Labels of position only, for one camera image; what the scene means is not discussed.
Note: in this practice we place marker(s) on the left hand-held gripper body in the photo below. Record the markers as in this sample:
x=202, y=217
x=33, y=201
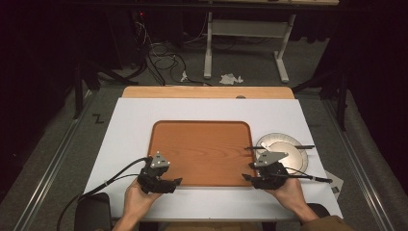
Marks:
x=153, y=174

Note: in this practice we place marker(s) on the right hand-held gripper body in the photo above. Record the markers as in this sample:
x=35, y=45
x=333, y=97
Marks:
x=272, y=174

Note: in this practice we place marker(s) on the person's right hand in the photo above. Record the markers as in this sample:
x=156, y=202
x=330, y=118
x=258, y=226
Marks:
x=293, y=194

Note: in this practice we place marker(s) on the person's left hand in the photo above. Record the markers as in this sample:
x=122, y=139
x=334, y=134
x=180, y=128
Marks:
x=136, y=202

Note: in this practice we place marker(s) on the small silver round plate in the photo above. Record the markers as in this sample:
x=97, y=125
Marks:
x=288, y=154

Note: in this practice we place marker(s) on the large silver round plate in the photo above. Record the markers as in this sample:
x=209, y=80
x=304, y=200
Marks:
x=275, y=137

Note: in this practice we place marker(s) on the brown wooden tray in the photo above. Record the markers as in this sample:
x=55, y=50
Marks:
x=202, y=150

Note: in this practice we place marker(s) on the long black stick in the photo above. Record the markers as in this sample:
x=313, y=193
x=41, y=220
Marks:
x=304, y=147

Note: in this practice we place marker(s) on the black chair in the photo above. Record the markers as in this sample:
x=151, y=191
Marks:
x=93, y=211
x=320, y=210

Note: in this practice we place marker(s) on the grey paper sheet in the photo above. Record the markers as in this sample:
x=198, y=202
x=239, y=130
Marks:
x=336, y=186

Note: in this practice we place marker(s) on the person's brown sleeve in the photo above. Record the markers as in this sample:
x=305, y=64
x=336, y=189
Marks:
x=330, y=224

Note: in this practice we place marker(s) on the white board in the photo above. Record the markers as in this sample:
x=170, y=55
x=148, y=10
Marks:
x=205, y=109

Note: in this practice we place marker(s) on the light wooden table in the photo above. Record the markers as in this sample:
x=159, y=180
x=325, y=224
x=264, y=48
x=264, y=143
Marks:
x=192, y=92

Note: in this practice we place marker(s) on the crumpled white paper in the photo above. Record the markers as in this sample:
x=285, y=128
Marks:
x=229, y=79

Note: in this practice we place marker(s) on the small white scrap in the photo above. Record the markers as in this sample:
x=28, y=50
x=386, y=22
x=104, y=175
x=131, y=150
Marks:
x=184, y=77

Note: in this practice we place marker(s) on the black metal stand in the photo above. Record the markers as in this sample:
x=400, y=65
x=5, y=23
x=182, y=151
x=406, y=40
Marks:
x=78, y=93
x=342, y=96

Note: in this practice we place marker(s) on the white metal stand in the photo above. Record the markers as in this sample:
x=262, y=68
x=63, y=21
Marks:
x=243, y=28

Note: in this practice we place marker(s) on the metal floor rail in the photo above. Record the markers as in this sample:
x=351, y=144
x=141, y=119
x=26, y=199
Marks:
x=362, y=173
x=48, y=173

